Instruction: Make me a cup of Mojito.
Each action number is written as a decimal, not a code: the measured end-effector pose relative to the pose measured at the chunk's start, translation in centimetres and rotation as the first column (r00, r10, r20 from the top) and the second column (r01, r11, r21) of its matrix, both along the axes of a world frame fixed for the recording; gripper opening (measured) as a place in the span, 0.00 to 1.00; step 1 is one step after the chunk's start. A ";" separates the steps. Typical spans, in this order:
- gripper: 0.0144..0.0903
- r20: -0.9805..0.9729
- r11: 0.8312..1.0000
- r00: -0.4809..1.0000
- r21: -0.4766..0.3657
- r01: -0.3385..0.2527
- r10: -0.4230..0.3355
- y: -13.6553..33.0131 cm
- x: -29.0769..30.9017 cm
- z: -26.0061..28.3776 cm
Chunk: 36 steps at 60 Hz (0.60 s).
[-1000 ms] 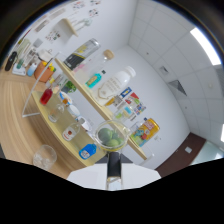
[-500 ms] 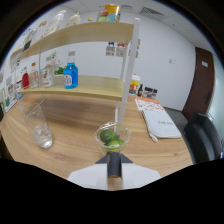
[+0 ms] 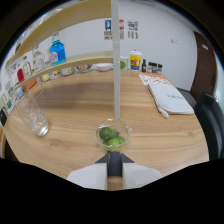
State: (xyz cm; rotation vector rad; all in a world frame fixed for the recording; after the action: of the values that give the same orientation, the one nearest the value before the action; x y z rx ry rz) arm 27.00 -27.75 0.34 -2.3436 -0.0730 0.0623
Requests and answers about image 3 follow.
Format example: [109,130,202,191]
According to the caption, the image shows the glass bowl of limes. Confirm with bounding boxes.
[94,118,133,153]

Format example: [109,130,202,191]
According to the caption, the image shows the green label cup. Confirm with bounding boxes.
[119,55,130,71]

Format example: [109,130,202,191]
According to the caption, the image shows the clear glass tumbler with ice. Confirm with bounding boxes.
[14,89,50,137]

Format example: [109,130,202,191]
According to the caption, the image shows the black office chair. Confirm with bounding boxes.
[194,91,224,161]

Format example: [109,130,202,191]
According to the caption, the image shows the orange printed paper sheet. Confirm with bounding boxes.
[138,72,168,86]

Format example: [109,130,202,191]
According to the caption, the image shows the black kettle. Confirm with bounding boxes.
[0,109,8,127]

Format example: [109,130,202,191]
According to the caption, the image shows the white bowl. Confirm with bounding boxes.
[95,63,114,72]
[75,63,94,74]

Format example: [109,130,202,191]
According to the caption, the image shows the dark sauce bottle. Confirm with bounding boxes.
[141,58,148,73]

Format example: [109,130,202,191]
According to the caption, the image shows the small blue and white bottle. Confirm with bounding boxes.
[16,86,25,99]

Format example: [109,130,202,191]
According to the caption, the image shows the orange basket with fruit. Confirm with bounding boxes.
[23,78,38,91]

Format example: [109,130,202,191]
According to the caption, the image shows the clear bottle with orange cap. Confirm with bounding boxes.
[22,56,33,79]

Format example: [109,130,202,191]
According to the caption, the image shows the brown wooden door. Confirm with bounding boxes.
[190,30,218,101]

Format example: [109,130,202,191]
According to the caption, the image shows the two-tier wooden shelf rack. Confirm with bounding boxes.
[3,0,122,122]

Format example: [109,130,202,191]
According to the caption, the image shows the multicoloured wall poster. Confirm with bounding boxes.
[127,20,139,32]

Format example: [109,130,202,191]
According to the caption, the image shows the blue wall poster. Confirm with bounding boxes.
[104,19,112,32]

